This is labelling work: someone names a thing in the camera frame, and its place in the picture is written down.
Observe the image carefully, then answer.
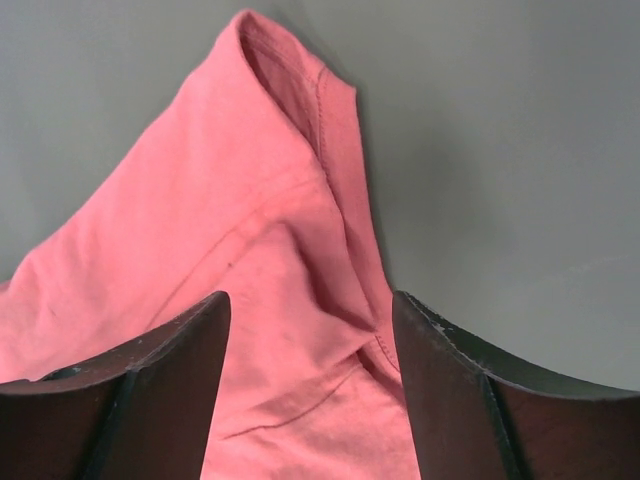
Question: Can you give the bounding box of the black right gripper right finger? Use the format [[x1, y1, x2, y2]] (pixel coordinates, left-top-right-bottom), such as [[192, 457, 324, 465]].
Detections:
[[392, 291, 639, 479]]

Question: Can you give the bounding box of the salmon pink t shirt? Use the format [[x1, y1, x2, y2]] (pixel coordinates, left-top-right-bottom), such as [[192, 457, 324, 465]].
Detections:
[[1, 10, 419, 479]]

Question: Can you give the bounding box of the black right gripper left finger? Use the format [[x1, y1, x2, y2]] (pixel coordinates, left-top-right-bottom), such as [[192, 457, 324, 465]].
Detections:
[[1, 292, 231, 479]]

